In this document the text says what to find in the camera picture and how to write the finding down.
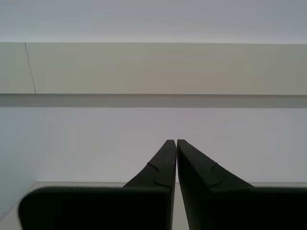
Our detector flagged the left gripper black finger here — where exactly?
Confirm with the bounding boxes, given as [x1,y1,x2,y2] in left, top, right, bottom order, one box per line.
[177,139,307,230]
[18,139,177,230]

